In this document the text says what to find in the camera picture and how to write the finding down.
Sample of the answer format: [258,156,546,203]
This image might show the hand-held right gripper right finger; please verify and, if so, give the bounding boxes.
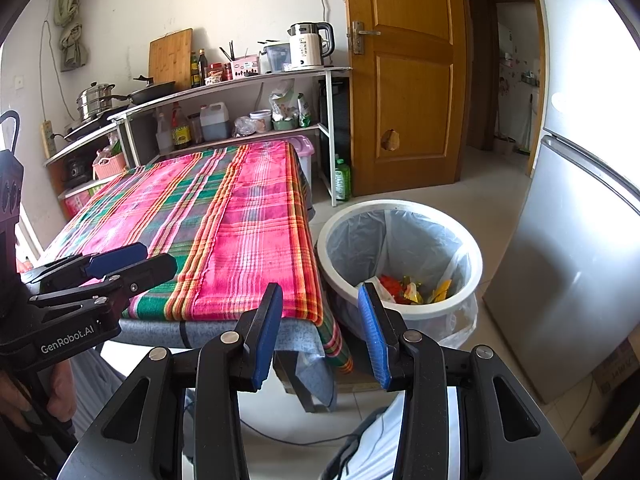
[356,281,583,480]

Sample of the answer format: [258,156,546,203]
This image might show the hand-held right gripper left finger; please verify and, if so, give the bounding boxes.
[57,281,284,480]

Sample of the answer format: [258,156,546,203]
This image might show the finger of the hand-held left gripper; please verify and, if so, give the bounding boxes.
[20,241,150,296]
[29,252,179,324]

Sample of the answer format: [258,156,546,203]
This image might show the red plastic bag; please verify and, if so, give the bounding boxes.
[377,274,408,305]

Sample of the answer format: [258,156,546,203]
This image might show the orange snack wrapper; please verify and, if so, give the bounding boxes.
[429,279,453,305]

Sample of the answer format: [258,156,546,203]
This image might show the white round trash bin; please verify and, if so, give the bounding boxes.
[316,199,483,351]

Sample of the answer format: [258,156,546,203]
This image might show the person's left hand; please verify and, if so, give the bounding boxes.
[0,359,77,433]

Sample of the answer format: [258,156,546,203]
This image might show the dark table leg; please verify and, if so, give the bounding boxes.
[272,350,351,413]

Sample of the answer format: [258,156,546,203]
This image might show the person's grey striped trousers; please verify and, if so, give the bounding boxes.
[70,347,126,431]

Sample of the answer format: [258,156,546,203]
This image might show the pink green plaid tablecloth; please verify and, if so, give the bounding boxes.
[40,140,353,373]

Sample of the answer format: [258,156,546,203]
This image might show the pink woven basket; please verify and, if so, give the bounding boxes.
[92,152,127,181]

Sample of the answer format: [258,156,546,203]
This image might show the person's white garment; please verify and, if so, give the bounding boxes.
[320,390,461,480]

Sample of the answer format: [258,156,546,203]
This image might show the black cooker appliance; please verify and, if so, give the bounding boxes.
[62,155,96,183]

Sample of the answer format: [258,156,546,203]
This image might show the clear bin liner bag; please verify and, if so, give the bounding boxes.
[325,207,478,351]

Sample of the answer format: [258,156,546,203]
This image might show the low side shelf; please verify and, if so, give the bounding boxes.
[42,122,131,216]

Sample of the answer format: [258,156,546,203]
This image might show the clear plastic bottle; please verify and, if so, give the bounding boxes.
[156,112,174,155]

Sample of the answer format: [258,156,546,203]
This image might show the black induction cooker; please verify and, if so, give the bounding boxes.
[64,110,126,142]

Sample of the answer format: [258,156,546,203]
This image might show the red capped soy sauce bottle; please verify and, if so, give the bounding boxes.
[171,102,192,150]

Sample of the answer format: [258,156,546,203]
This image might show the steel steamer pot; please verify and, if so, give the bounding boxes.
[75,81,116,122]

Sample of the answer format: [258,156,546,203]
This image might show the green plastic bottle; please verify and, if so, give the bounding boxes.
[334,158,352,202]

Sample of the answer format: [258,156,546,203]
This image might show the white plastic jug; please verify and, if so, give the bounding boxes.
[200,102,232,142]

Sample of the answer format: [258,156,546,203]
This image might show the black wok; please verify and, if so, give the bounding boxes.
[107,76,177,106]

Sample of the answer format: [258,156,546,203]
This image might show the pink lidded storage box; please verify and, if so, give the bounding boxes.
[282,135,316,191]

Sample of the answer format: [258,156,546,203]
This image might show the wooden cutting board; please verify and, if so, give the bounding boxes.
[148,28,194,92]

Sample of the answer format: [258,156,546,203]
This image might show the silver fridge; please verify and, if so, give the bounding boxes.
[482,0,640,406]

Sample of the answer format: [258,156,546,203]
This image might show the plastic bag of food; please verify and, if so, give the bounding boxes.
[268,82,301,122]

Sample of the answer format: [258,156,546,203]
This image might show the pink utensil holder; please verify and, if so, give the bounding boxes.
[231,55,261,78]

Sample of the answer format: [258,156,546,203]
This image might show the wooden door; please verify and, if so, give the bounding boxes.
[342,0,471,198]

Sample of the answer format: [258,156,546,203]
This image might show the hanging grey cloth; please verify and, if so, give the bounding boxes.
[52,0,91,73]

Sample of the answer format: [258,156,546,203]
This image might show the brown cardboard box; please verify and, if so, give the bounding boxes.
[592,330,640,396]

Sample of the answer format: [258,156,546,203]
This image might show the clear plastic container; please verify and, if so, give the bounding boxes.
[262,42,293,75]

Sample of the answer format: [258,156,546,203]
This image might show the white electric kettle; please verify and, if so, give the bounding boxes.
[287,21,335,71]

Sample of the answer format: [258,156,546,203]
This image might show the black floor cable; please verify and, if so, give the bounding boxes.
[240,415,361,447]

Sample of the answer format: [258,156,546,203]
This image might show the white frame shelf unit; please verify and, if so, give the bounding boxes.
[107,65,351,208]

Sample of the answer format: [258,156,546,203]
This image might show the metal door handle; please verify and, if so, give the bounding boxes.
[350,20,382,56]

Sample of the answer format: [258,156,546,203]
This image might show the inner wooden door frame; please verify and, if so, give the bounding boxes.
[470,0,546,176]

